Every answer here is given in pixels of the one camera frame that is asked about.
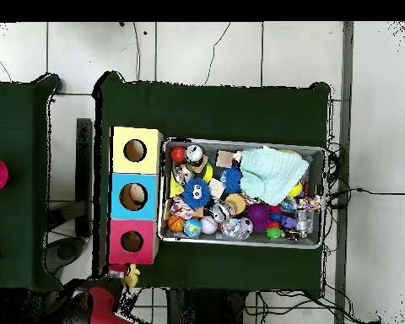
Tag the cream knitted cloth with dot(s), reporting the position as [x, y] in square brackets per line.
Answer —
[237, 156]

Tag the mint green cloth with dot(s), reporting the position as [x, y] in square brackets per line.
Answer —
[273, 172]

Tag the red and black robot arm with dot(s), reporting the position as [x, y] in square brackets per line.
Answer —
[101, 307]

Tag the wooden box with three holes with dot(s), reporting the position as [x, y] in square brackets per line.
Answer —
[135, 167]

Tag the small orange basketball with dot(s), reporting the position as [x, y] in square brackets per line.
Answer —
[176, 222]

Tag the globe print ball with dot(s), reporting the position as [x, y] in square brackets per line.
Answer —
[192, 228]

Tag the white baseball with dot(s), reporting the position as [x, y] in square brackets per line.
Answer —
[209, 225]

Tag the blue spiky ball with eyes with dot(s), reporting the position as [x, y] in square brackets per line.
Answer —
[196, 194]

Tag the dark green side tablecloth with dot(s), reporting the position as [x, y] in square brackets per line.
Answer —
[17, 219]

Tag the plain wooden cube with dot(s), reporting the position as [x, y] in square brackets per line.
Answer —
[217, 188]

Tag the plain orange ball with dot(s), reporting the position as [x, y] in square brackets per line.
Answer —
[178, 154]

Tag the black and white soccer ball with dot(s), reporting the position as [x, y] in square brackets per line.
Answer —
[247, 225]

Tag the yellow smiley face ball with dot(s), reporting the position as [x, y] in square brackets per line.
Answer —
[296, 190]

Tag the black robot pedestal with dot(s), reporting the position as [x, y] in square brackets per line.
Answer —
[206, 310]

